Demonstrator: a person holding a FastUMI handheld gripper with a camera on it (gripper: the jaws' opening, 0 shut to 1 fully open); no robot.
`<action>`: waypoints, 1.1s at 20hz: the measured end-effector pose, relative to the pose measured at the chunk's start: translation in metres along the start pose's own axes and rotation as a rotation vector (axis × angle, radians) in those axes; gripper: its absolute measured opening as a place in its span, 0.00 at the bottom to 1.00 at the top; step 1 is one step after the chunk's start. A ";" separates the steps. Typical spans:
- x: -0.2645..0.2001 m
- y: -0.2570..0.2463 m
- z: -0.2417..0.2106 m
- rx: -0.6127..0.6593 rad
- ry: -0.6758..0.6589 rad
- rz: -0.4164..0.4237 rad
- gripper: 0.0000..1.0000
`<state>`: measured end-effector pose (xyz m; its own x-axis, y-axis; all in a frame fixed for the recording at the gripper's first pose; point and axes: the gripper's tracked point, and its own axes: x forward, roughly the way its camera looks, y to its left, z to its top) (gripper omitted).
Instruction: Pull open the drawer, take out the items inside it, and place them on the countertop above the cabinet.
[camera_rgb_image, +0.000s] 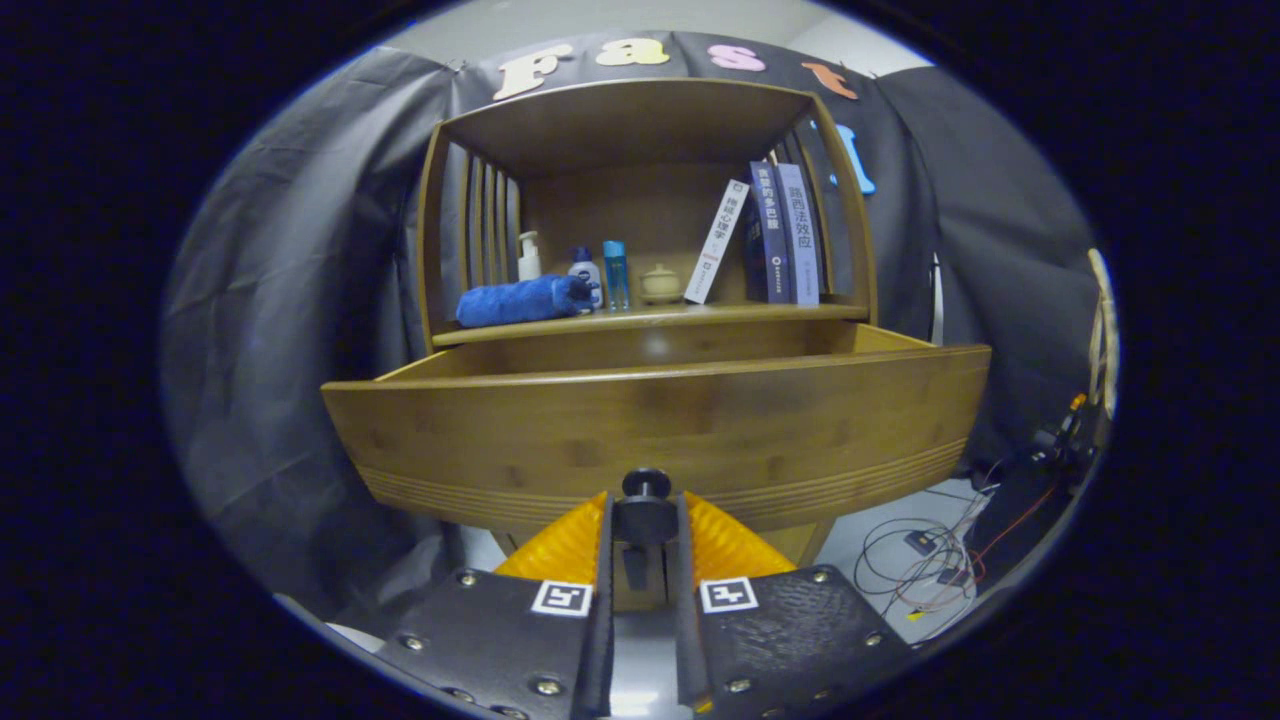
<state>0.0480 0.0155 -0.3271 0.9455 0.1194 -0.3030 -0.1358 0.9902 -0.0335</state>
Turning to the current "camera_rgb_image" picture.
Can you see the beige lidded teacup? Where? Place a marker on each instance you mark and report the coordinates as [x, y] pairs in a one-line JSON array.
[[661, 285]]

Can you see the light purple book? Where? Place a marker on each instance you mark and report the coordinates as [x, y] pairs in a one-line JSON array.
[[802, 240]]

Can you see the wooden countertop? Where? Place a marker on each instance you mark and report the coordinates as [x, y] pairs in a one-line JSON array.
[[720, 312]]

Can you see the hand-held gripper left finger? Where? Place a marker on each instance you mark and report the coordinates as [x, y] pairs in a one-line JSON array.
[[605, 600]]

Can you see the clear blue bottle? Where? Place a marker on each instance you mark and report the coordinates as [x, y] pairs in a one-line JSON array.
[[616, 275]]

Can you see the wooden drawer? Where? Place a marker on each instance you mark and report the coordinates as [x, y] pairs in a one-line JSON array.
[[650, 430]]

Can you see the dark blue book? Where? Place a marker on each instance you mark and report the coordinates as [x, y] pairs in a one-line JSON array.
[[770, 235]]

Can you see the white book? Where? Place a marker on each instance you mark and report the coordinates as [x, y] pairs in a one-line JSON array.
[[717, 240]]

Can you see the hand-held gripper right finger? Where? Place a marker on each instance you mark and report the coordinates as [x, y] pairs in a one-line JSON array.
[[686, 620]]

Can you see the white pump bottle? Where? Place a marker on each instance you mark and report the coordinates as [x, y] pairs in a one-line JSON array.
[[529, 262]]

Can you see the blue towel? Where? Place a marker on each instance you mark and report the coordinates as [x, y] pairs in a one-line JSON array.
[[515, 302]]

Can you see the white blue-capped lotion bottle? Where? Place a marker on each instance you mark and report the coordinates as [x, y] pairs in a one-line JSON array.
[[588, 270]]

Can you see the wooden cabinet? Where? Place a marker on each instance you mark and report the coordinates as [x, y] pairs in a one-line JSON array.
[[640, 200]]

